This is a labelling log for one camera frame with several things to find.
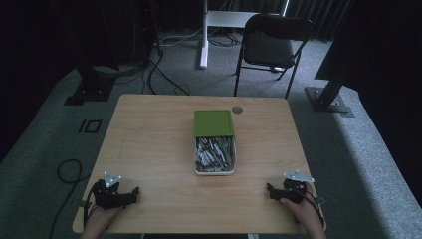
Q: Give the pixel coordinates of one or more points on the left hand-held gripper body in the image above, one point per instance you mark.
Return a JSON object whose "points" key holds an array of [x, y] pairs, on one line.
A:
{"points": [[109, 197]]}

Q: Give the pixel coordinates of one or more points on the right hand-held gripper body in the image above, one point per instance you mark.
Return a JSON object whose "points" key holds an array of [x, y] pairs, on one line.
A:
{"points": [[293, 191]]}

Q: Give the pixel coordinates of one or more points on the person's left hand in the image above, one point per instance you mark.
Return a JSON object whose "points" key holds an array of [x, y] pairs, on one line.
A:
{"points": [[101, 215]]}

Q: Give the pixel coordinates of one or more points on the person's right hand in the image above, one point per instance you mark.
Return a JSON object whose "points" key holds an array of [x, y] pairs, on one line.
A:
{"points": [[307, 210]]}

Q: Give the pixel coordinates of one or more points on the white drawer tray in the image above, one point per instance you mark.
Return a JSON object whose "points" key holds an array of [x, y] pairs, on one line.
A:
{"points": [[215, 173]]}

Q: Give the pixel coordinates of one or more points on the pile of small packets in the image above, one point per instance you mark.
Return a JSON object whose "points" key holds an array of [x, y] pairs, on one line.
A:
{"points": [[214, 154]]}

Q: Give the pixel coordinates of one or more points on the round grey table grommet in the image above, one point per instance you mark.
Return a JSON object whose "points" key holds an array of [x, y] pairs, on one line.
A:
{"points": [[237, 110]]}

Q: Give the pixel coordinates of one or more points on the green box sleeve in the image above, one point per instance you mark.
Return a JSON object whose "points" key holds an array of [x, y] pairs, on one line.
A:
{"points": [[214, 123]]}

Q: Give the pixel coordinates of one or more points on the black slanted metal stand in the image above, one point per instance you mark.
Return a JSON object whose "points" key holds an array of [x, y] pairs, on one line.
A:
{"points": [[330, 96]]}

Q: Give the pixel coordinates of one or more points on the black folding chair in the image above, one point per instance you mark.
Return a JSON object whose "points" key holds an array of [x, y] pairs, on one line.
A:
{"points": [[270, 45]]}

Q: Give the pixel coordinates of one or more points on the black stand with base plate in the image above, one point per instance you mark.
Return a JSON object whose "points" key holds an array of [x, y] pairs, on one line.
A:
{"points": [[91, 88]]}

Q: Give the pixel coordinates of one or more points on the white desk frame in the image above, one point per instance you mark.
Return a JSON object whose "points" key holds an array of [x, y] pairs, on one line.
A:
{"points": [[205, 33]]}

